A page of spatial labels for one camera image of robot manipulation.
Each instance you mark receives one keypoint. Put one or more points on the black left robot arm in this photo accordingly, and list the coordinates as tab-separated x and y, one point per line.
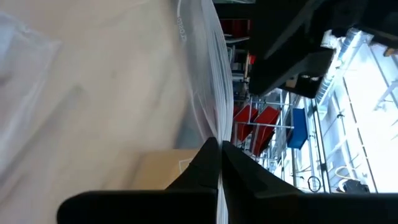
367	15

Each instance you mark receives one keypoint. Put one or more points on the clear plastic zip bag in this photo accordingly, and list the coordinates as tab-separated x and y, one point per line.
211	77

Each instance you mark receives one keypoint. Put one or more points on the yellow plastic bin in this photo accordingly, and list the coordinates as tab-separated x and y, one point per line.
155	168

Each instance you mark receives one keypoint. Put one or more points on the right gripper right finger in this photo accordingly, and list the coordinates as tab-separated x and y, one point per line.
280	208

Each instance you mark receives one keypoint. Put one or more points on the metal shelf rack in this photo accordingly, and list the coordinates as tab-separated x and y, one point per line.
280	126

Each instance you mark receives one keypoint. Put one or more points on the blue storage bin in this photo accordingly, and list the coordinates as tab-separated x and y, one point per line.
297	127

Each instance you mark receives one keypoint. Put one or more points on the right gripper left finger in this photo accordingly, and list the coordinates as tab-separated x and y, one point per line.
186	205

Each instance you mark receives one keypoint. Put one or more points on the red plastic storage bin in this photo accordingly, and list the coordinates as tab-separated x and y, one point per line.
244	121
265	127

